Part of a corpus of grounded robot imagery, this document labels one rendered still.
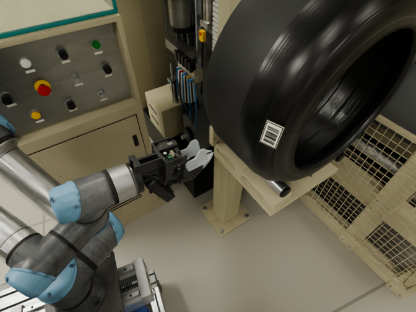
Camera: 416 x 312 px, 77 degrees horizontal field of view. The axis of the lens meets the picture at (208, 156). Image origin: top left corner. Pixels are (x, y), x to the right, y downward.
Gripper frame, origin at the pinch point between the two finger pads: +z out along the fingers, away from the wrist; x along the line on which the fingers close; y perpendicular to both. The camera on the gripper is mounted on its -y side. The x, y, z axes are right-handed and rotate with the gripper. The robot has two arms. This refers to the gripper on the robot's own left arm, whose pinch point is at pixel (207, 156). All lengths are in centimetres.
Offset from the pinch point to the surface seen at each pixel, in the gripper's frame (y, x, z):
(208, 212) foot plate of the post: -107, 38, 41
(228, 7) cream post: 23.8, 32.8, 26.1
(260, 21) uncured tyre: 29.8, 4.8, 12.6
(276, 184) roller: -17.6, -7.5, 24.8
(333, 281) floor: -103, -39, 77
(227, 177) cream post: -56, 26, 37
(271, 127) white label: 13.6, -9.9, 7.9
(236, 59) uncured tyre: 22.0, 5.4, 8.3
